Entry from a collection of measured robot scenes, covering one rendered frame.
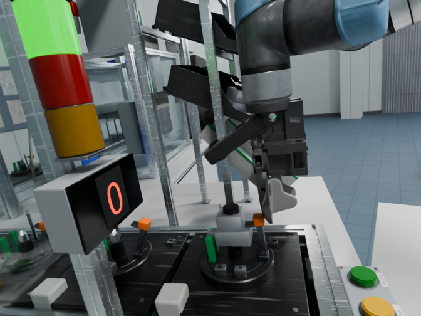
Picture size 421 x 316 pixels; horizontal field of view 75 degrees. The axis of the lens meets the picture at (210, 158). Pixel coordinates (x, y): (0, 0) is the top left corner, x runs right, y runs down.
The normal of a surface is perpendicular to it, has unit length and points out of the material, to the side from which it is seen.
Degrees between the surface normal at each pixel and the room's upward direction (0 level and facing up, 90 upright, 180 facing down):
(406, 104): 90
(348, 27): 123
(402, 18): 134
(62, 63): 90
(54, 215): 90
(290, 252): 0
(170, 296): 0
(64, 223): 90
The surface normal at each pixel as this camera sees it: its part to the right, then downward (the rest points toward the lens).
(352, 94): -0.53, 0.29
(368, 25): -0.33, 0.80
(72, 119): 0.44, 0.18
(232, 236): -0.22, 0.29
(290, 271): -0.14, -0.95
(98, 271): 0.97, -0.07
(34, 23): 0.07, 0.25
